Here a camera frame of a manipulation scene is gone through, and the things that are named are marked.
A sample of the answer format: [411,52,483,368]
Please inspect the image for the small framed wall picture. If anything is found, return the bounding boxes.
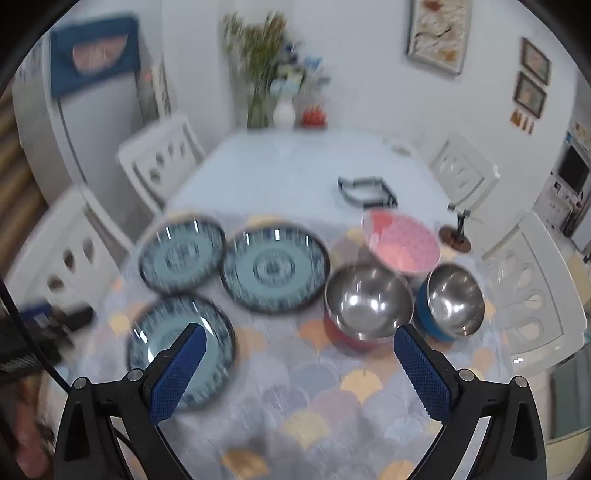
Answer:
[521,37,551,85]
[514,71,548,116]

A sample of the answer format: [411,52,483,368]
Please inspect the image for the blue patterned plate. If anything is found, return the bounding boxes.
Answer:
[137,217,227,296]
[126,295,237,414]
[222,223,331,315]

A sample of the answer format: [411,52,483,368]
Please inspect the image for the blue cloth cover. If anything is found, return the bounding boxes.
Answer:
[50,16,140,97]

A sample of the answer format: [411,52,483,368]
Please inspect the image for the white refrigerator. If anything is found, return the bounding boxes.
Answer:
[11,28,158,204]

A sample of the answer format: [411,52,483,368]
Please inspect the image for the glass vase with stems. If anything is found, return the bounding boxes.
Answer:
[222,11,289,130]

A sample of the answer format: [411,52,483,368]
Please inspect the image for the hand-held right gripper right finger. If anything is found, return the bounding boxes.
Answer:
[393,324,548,480]

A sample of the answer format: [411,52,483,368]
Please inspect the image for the large framed wall picture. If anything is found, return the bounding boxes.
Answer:
[406,0,474,75]

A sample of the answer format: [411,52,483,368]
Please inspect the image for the red lidded pot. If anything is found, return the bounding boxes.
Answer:
[301,105,329,127]

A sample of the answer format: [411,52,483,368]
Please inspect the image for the blue steel bowl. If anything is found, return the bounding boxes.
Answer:
[414,263,485,343]

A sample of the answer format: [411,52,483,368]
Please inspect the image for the orange hanging wall ornaments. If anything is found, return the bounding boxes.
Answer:
[510,110,535,134]

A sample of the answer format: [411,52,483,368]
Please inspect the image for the white dining chair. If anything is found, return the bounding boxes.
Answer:
[2,185,134,324]
[116,115,206,213]
[428,136,502,208]
[480,212,589,370]

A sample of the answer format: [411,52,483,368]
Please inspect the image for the red steel bowl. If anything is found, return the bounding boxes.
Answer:
[323,263,414,354]

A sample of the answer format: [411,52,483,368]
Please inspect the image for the microwave oven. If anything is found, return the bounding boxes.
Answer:
[556,145,591,190]

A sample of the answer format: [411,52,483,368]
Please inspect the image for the fan pattern tablecloth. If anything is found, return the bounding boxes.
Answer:
[83,210,513,480]

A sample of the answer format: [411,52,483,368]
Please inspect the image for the pink ceramic bowl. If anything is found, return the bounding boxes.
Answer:
[361,208,441,277]

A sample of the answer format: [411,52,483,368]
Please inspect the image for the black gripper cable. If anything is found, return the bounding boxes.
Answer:
[0,277,75,398]

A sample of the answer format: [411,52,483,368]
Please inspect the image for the white ribbed vase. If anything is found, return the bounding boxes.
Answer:
[272,97,296,130]

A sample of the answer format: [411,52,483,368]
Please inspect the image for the black plastic frame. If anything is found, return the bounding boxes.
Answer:
[338,175,399,209]

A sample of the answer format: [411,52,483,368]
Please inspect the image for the wooden base clamp stand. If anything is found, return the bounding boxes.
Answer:
[438,203,472,254]

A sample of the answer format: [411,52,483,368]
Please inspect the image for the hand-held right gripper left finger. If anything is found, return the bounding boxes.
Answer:
[54,323,208,480]

